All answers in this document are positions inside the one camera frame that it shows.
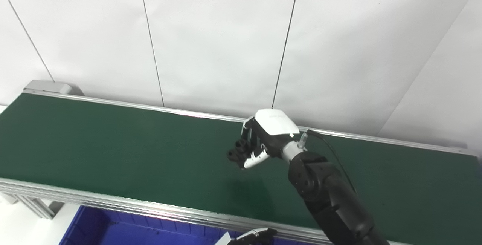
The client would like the aluminium conveyor support leg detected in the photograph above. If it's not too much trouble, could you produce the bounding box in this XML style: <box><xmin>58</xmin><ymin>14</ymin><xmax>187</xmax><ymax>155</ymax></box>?
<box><xmin>0</xmin><ymin>192</ymin><xmax>64</xmax><ymax>220</ymax></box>

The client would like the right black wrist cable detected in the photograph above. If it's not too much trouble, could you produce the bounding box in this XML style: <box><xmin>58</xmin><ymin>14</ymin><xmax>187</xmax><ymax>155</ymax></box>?
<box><xmin>297</xmin><ymin>129</ymin><xmax>358</xmax><ymax>196</ymax></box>

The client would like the black flanged metal part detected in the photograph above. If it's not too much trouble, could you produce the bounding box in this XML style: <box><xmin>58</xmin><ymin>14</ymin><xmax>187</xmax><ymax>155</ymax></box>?
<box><xmin>227</xmin><ymin>139</ymin><xmax>252</xmax><ymax>168</ymax></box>

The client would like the green conveyor belt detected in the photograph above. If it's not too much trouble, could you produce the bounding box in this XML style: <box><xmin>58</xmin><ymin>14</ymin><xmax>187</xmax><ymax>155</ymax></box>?
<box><xmin>0</xmin><ymin>90</ymin><xmax>480</xmax><ymax>245</ymax></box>
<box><xmin>0</xmin><ymin>93</ymin><xmax>482</xmax><ymax>245</ymax></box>

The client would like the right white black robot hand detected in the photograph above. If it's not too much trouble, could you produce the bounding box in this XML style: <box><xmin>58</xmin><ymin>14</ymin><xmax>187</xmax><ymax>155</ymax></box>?
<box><xmin>240</xmin><ymin>109</ymin><xmax>300</xmax><ymax>170</ymax></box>

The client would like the grey conveyor motor housing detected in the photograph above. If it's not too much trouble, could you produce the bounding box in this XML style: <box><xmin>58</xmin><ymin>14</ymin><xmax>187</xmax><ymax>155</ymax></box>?
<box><xmin>23</xmin><ymin>80</ymin><xmax>84</xmax><ymax>96</ymax></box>

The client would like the blue plastic bin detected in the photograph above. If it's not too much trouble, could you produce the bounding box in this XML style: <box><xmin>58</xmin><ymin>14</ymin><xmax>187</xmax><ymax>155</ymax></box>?
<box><xmin>58</xmin><ymin>205</ymin><xmax>241</xmax><ymax>245</ymax></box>

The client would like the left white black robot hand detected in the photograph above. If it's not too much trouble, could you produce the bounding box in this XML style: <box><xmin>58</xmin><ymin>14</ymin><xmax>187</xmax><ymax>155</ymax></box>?
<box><xmin>215</xmin><ymin>227</ymin><xmax>278</xmax><ymax>245</ymax></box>

